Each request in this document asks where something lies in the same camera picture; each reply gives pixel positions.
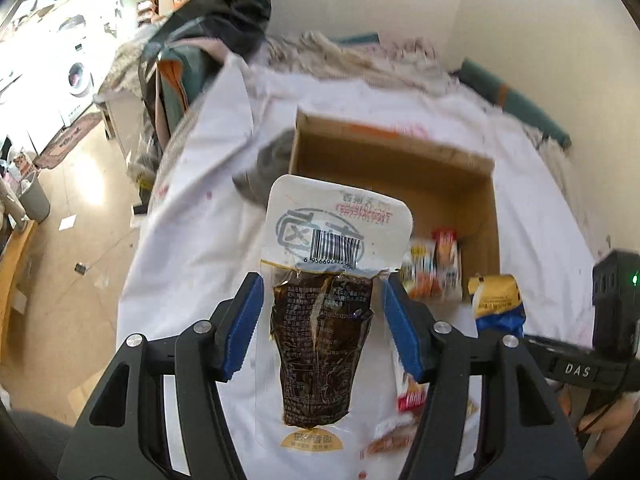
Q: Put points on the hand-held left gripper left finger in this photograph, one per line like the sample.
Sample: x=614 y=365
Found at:
x=245 y=330

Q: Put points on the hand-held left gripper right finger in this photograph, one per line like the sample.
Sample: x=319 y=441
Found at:
x=405 y=332

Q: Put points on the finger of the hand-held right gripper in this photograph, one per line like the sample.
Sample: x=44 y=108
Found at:
x=555 y=347

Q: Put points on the orange white snack packet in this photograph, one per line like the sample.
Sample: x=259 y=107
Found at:
x=420 y=267

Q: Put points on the blue yellow snack packet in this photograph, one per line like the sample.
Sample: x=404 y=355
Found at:
x=497 y=302

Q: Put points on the white brown snack packet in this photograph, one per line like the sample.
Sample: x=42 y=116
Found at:
x=320 y=350

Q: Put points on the red orange snack packet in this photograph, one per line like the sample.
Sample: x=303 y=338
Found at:
x=447 y=265

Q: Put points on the brown cardboard box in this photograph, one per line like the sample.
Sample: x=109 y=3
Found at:
x=400 y=180

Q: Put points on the person's right hand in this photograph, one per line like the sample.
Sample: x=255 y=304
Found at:
x=620 y=420

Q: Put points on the red white snack packet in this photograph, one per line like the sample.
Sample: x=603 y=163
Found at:
x=407 y=395

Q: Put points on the dark grey cloth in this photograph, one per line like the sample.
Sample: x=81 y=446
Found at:
x=267 y=170

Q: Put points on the person's grey trouser leg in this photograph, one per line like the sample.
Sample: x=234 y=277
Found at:
x=40 y=442

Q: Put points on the grey trash bin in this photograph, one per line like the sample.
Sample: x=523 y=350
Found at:
x=35 y=200

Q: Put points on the teal orange bag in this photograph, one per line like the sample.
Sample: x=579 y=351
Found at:
x=172 y=90

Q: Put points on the pink floor mat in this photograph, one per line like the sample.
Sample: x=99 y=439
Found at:
x=67 y=140

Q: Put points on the cream knitted blanket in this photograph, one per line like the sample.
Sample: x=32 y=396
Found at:
x=360 y=60

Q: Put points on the white washing machine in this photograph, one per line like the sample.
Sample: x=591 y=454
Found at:
x=80 y=77

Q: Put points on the black plastic bag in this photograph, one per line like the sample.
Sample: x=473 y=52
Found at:
x=235 y=5

